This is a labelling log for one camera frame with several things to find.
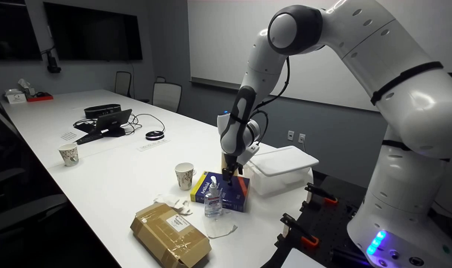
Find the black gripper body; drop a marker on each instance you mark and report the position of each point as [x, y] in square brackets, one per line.
[233, 161]

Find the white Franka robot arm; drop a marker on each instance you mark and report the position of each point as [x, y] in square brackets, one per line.
[410, 99]

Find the patterned paper cup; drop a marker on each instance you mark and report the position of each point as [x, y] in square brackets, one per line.
[69, 155]
[185, 176]

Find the clear lidded plastic container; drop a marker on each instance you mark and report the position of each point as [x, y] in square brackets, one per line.
[280, 166]

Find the flat clear plastic packaging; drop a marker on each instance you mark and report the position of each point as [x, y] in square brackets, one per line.
[221, 230]

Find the crumpled clear plastic wrap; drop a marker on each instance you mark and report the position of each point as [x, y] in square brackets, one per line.
[175, 205]

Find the black round puck speaker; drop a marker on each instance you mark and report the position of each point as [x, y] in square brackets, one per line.
[155, 135]

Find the taped brown cardboard box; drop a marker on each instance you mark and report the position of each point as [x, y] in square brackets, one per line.
[169, 236]

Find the grey office chair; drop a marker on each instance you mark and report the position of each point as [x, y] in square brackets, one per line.
[1, 144]
[23, 213]
[123, 84]
[167, 97]
[160, 79]

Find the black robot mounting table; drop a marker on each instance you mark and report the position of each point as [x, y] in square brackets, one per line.
[335, 224]

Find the black conference phone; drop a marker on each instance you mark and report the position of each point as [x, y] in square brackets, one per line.
[109, 121]

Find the black conference speaker bar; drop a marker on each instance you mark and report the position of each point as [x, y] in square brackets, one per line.
[102, 109]

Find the red tray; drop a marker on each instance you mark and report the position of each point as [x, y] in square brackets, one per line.
[41, 97]

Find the white wipes bottle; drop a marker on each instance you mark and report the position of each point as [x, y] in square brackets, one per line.
[26, 87]

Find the white tissue box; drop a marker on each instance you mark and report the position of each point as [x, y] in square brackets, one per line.
[16, 97]

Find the white wall outlet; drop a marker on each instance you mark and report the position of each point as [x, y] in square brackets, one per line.
[291, 135]
[303, 138]

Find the wall whiteboard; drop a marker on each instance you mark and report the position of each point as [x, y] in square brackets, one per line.
[221, 39]

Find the large wall television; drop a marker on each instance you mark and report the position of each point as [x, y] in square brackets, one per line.
[93, 32]

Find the smaller wall television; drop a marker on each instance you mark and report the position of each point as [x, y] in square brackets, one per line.
[11, 32]

